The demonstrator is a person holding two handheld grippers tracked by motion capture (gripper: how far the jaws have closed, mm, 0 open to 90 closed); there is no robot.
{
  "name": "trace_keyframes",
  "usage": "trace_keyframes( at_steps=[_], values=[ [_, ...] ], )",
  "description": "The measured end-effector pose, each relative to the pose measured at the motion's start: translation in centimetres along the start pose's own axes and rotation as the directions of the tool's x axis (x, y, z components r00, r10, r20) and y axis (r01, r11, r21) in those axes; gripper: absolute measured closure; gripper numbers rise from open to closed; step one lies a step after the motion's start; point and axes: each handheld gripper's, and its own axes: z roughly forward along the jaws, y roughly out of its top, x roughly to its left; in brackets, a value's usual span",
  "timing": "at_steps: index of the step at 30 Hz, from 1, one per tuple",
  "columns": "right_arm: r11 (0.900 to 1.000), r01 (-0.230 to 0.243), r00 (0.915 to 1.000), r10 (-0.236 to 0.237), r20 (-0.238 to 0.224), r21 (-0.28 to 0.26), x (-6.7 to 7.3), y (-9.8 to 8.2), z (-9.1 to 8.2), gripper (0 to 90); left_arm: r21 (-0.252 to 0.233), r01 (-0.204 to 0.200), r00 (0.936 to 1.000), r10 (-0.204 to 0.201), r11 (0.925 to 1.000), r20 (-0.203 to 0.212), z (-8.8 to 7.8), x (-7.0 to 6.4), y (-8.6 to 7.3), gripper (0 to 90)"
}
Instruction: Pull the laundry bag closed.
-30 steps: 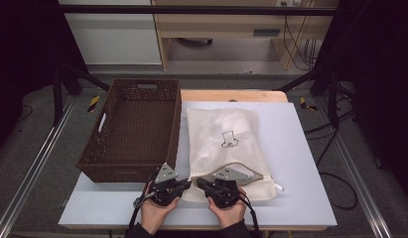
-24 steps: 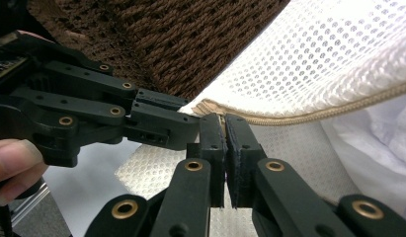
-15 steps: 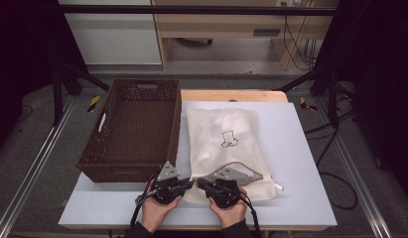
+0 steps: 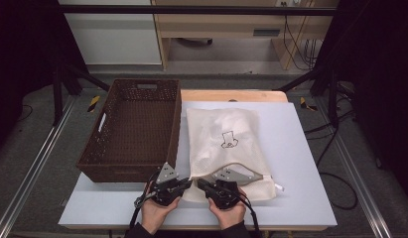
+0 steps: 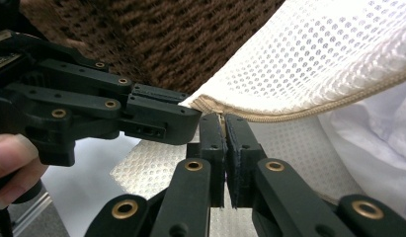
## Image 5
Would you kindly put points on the aluminium rail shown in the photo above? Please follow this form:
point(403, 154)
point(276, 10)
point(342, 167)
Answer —
point(29, 215)

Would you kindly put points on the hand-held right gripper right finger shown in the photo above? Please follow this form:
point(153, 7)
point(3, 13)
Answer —
point(279, 197)

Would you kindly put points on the white shirt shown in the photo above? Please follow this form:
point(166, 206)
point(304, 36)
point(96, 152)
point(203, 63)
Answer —
point(381, 131)

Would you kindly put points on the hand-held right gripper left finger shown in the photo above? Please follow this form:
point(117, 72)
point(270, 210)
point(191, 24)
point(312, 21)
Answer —
point(190, 197)

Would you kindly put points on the brown woven basket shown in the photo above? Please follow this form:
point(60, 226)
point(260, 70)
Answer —
point(157, 33)

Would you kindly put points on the cream canvas tote bag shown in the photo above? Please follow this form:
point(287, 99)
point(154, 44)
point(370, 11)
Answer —
point(306, 49)

